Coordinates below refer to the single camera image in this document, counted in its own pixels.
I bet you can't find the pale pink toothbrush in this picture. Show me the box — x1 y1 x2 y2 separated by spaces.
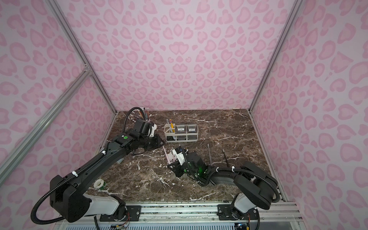
163 146 171 164

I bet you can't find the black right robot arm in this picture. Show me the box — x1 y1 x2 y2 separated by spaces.
166 148 281 220

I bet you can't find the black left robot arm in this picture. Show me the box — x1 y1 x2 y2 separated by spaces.
30 107 164 225

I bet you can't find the cream toothbrush holder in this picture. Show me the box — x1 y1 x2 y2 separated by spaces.
164 124 199 143

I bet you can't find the dark grey toothbrush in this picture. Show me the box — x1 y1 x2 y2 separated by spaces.
207 144 213 165

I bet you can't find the black toothbrush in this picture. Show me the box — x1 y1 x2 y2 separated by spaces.
222 149 230 168

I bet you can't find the coloured pencils bunch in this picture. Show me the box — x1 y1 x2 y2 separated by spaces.
127 107 150 121

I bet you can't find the white tape roll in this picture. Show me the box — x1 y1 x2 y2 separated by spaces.
94 179 106 190

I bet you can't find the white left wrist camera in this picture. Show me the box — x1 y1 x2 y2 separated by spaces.
148 123 157 137

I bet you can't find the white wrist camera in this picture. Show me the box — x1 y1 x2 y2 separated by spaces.
148 123 157 137
171 146 186 165

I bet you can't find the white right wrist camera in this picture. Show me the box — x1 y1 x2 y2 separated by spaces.
171 146 186 165

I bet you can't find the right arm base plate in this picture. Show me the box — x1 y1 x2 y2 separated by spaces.
217 203 258 221

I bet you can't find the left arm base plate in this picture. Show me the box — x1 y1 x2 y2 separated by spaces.
99 205 142 222

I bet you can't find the aluminium frame rail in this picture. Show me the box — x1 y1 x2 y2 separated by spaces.
54 201 306 230

